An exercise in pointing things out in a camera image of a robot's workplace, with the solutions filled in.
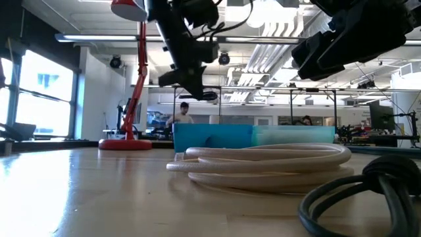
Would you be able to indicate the black tubular workstation frame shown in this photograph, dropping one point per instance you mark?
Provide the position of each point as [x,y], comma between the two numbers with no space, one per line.
[291,105]

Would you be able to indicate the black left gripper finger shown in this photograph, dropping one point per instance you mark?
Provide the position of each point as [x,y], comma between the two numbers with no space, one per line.
[190,85]
[200,84]

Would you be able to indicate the teal translucent plastic bin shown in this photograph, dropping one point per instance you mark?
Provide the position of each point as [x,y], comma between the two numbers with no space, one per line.
[296,135]

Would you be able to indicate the blue plastic bin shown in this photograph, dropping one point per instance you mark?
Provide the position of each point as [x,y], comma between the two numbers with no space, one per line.
[197,138]

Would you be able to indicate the small black monitor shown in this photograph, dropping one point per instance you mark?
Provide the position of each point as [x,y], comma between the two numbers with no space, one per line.
[24,130]

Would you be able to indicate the person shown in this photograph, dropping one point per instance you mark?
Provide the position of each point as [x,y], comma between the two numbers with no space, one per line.
[307,121]
[182,115]

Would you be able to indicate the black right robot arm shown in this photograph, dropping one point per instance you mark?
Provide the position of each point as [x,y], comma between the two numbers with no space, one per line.
[378,5]

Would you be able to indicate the long overhead light bar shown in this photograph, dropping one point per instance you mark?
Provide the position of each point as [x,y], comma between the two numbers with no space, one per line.
[98,37]

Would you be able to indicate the black computer monitor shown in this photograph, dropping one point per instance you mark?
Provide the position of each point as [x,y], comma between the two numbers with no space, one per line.
[381,116]

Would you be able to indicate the red desk lamp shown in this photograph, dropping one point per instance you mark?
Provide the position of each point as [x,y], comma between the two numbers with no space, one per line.
[125,145]

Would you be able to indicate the black equipment stand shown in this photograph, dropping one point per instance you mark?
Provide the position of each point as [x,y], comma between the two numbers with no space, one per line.
[413,131]

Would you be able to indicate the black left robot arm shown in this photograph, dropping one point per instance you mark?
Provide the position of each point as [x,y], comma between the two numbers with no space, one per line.
[164,19]

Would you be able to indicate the large window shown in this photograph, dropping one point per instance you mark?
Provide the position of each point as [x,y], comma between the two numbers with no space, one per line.
[46,115]

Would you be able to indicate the black ceiling spotlight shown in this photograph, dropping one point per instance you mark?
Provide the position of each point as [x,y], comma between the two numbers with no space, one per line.
[115,62]
[224,58]

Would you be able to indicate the black ceiling camera cluster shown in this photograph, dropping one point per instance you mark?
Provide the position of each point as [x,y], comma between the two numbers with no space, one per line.
[366,85]

